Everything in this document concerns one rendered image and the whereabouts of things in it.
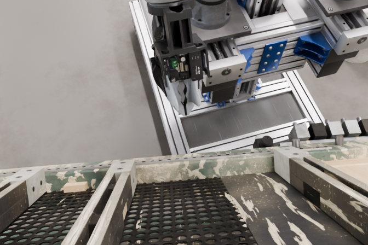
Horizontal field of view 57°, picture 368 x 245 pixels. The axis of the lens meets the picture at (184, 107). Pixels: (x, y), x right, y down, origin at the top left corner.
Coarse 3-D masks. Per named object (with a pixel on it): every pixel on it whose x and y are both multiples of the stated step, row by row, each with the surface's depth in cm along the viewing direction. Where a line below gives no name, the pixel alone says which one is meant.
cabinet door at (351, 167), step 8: (336, 160) 102; (344, 160) 101; (352, 160) 100; (360, 160) 100; (336, 168) 94; (344, 168) 94; (352, 168) 93; (360, 168) 93; (352, 176) 87; (360, 176) 86
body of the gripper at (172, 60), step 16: (192, 0) 49; (176, 16) 46; (176, 32) 50; (160, 48) 51; (176, 48) 49; (192, 48) 49; (160, 64) 51; (176, 64) 51; (192, 64) 51; (208, 64) 51; (176, 80) 53; (192, 80) 52
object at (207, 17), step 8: (200, 0) 103; (224, 0) 104; (200, 8) 105; (208, 8) 104; (216, 8) 105; (224, 8) 106; (192, 16) 109; (200, 16) 108; (208, 16) 106; (216, 16) 106; (224, 16) 108; (192, 24) 111; (200, 24) 109; (208, 24) 108; (216, 24) 108; (224, 24) 110
